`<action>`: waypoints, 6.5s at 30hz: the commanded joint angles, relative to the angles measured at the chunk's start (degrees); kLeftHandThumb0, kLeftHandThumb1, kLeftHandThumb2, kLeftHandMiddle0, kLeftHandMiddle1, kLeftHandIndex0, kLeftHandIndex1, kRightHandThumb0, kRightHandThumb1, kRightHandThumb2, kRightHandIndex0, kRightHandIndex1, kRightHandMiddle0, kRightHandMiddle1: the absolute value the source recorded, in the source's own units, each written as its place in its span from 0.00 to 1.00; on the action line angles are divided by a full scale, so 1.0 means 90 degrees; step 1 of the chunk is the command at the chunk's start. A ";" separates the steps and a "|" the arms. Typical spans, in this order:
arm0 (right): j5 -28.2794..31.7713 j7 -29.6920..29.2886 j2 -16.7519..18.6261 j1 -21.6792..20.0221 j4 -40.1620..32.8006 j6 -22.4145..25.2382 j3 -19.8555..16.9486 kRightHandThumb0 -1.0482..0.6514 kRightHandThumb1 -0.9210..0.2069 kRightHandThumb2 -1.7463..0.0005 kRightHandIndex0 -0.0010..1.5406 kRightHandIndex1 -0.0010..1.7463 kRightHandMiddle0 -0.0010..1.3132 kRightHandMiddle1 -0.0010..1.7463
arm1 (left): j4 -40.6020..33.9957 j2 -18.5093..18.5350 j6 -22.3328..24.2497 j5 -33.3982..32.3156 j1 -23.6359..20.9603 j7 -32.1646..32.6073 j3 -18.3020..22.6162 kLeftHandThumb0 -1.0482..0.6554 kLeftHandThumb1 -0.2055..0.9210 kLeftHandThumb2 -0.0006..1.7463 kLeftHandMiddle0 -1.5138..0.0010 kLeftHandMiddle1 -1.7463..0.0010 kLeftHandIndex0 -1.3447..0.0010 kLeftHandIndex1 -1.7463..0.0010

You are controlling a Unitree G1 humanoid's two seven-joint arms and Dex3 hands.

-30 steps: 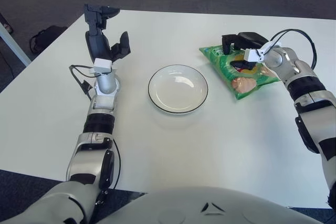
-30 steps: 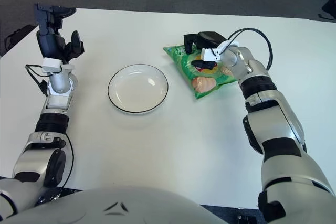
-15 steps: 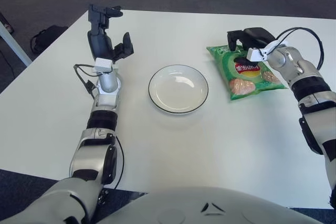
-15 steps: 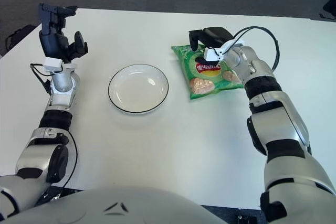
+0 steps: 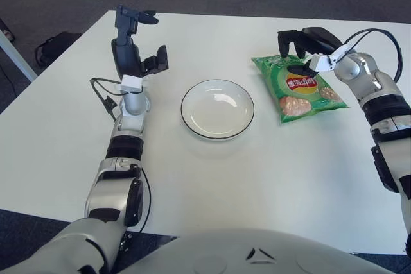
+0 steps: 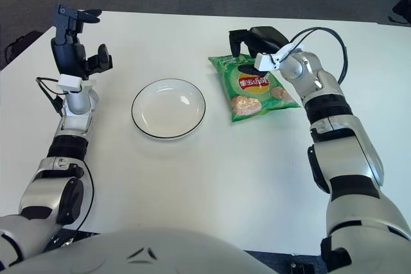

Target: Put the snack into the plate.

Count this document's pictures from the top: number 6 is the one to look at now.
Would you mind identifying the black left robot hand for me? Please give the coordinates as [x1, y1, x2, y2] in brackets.
[50, 3, 114, 81]

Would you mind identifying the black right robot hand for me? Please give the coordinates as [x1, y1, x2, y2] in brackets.
[228, 26, 289, 74]

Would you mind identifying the green potato chip bag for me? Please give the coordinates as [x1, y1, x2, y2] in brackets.
[207, 54, 301, 123]

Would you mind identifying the white plate with black rim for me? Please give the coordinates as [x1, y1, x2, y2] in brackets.
[131, 78, 206, 142]

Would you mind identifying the white right wrist connector box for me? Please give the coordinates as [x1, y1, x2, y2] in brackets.
[254, 41, 304, 72]

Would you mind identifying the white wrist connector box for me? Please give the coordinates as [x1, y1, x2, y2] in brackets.
[57, 74, 97, 94]
[254, 41, 304, 72]

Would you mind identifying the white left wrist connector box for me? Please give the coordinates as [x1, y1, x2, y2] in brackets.
[57, 74, 97, 94]

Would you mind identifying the black backpack on floor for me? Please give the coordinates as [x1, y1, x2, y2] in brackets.
[3, 31, 44, 63]

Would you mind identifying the silver robot torso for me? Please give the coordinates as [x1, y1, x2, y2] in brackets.
[0, 227, 274, 274]

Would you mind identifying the black chair base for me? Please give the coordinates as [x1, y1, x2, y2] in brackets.
[287, 261, 315, 274]

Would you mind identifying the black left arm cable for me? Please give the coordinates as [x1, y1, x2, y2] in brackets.
[35, 76, 96, 233]

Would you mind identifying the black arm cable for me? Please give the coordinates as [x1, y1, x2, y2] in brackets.
[35, 76, 96, 233]
[275, 27, 349, 84]

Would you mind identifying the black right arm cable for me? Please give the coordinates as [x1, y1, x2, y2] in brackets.
[275, 27, 349, 84]

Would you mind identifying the black bag with strap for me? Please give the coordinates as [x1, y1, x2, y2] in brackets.
[387, 0, 411, 26]

